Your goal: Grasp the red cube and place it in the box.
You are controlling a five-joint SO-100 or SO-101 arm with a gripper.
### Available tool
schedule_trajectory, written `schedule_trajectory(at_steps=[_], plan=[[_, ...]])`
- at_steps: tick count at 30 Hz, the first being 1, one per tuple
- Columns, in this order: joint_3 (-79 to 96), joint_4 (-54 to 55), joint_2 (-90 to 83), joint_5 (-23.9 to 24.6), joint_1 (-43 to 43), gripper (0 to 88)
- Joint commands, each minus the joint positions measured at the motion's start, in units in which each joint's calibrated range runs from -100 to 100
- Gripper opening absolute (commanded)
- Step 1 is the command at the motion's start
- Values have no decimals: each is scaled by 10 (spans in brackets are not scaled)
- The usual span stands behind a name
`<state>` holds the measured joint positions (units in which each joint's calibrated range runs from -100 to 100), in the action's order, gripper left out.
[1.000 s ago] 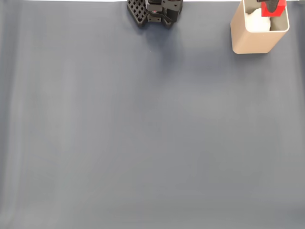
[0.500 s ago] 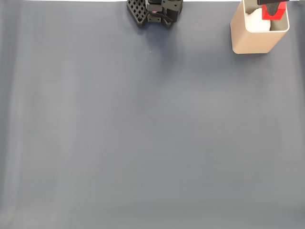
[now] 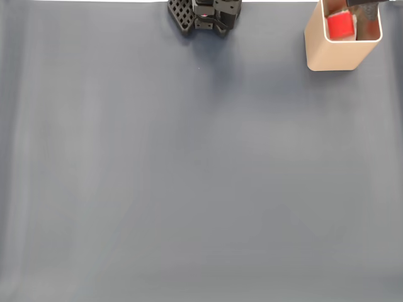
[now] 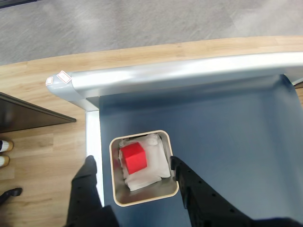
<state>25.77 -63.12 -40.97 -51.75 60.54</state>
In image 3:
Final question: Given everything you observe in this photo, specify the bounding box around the grey table mat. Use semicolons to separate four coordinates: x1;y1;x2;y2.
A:
0;1;403;302

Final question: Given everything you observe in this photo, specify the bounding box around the red cube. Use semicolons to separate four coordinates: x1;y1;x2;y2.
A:
326;11;354;40

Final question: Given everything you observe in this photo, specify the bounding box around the white crumpled tissue paper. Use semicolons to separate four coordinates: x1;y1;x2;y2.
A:
324;9;360;42

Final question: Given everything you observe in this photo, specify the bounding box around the beige rounded box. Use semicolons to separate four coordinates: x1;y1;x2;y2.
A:
304;0;384;72

